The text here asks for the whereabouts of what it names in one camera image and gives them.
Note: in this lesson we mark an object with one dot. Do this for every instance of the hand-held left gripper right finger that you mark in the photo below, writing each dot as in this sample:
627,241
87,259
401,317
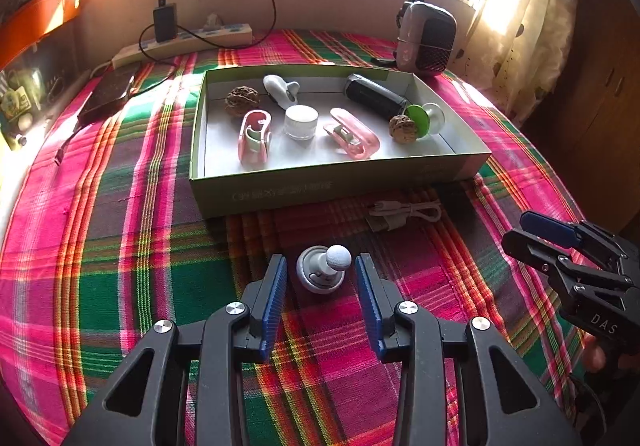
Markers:
367,311

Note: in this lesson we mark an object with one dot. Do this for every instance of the black device with clear cap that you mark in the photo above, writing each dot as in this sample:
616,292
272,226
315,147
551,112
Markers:
375,96

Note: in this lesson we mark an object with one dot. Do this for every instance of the beige power strip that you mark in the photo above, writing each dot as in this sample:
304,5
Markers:
220,36

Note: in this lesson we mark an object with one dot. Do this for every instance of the small grey space heater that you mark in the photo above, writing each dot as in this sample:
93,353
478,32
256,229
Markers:
425,36

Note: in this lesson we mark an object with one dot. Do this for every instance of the pink plastic clip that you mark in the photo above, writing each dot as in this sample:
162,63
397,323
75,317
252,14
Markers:
352,136
255,136

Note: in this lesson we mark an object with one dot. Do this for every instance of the brown walnut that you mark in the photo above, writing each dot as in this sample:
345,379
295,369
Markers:
402,129
242,101

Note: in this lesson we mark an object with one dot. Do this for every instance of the black charger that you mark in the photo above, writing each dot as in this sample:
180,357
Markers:
165,24

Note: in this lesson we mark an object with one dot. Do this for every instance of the plaid cloth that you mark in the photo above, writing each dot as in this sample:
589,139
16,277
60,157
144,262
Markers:
125,251

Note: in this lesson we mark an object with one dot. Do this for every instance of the small white jar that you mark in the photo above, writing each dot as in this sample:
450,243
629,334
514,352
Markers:
301,122

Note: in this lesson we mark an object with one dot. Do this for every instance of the person's right hand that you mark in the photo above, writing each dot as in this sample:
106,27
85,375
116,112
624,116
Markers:
597,356

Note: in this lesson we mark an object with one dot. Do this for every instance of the white ball joint stand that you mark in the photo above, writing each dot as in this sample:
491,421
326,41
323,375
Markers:
322,271

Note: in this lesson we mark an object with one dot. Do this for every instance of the black phone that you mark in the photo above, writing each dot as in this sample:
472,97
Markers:
110,96

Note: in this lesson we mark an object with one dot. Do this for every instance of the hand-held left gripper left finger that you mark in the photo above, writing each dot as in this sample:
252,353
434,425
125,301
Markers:
272,306

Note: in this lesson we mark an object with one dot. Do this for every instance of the brown wooden wardrobe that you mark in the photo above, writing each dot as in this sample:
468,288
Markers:
600,76

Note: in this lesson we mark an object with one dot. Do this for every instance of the glass fronted shelf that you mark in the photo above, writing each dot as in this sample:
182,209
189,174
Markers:
30,91

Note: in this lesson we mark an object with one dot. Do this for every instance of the green cardboard box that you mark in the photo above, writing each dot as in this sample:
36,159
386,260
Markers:
320,171

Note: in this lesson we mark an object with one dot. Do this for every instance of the green and white spool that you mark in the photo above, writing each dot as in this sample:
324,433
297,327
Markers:
422,119

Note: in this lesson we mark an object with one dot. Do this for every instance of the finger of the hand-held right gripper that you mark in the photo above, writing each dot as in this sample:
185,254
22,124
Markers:
530,248
550,228

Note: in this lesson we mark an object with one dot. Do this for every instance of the patterned curtain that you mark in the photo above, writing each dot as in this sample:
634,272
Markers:
530,26

